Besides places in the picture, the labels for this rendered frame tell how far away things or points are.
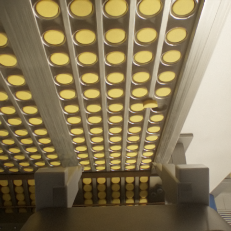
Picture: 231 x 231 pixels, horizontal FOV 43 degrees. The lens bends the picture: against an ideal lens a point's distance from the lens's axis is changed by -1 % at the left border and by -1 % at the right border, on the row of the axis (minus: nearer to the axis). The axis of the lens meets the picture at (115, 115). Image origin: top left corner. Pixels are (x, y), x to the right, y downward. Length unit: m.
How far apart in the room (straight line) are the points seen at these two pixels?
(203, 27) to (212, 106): 0.39
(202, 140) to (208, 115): 0.11
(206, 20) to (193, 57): 0.03
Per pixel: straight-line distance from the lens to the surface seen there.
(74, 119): 0.25
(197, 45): 0.18
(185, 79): 0.20
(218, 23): 0.18
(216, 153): 0.75
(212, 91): 0.51
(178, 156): 0.64
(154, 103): 0.22
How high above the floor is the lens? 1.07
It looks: 30 degrees down
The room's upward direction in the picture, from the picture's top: 178 degrees clockwise
